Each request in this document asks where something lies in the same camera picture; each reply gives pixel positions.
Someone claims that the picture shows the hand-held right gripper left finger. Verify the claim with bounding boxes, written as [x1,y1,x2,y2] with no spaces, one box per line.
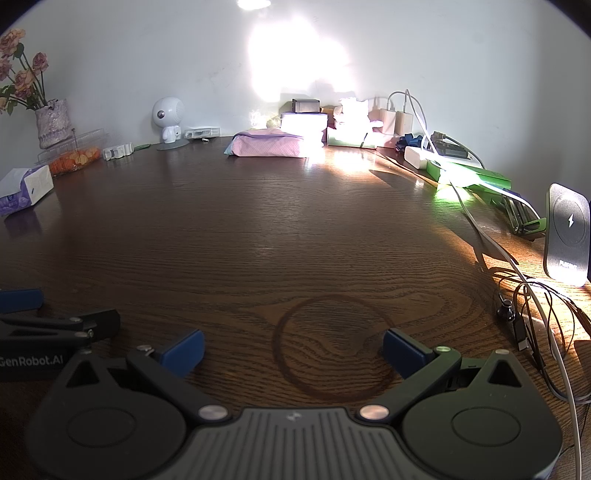
[65,328,232,424]

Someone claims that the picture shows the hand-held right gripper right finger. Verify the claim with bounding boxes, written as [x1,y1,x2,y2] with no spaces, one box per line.
[355,328,526,424]

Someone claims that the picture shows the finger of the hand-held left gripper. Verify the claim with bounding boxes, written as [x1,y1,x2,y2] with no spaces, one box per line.
[0,309,122,345]
[0,288,45,315]

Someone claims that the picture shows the pastel pink blue garment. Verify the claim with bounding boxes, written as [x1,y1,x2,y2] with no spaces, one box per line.
[224,128,308,159]

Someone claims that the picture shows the purple white tissue pack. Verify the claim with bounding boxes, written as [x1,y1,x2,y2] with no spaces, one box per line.
[0,164,54,217]

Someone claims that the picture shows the clear plastic fruit container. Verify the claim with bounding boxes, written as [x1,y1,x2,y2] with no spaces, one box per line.
[36,128,105,176]

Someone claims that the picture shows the white plastic clip device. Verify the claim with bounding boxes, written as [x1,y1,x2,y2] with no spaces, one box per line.
[102,143,135,161]

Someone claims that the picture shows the textured pale flower vase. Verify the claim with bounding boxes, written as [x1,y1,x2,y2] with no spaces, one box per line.
[35,98,74,150]

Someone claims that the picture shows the green folding stand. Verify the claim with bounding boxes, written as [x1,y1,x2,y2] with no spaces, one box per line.
[468,184,548,241]

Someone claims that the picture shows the green box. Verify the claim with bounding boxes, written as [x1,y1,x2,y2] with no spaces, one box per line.
[425,159,513,195]

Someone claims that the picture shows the white power strip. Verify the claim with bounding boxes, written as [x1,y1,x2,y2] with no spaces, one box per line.
[403,145,484,172]

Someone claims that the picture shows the black adapter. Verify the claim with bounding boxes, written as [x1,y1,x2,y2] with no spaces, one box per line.
[433,133,472,158]

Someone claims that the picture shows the green white carton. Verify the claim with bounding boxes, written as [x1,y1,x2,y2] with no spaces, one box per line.
[327,125,380,150]

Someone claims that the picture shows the white robot-shaped desk fan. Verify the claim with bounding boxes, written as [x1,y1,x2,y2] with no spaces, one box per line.
[152,95,190,152]

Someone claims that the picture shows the dried rose bouquet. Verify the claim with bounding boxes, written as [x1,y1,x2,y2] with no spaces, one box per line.
[0,28,49,114]

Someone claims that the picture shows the white box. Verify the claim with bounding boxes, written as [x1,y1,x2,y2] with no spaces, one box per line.
[280,112,329,144]

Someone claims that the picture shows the black cable bundle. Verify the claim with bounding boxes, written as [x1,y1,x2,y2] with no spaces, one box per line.
[496,267,591,370]

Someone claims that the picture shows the thick white cable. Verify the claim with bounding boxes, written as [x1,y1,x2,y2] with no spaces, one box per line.
[405,89,581,480]

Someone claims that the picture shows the black wireless charger stand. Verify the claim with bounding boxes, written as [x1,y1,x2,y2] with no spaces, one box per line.
[543,183,591,287]

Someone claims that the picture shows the white chargers with cables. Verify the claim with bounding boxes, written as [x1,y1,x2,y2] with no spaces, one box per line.
[386,90,491,172]

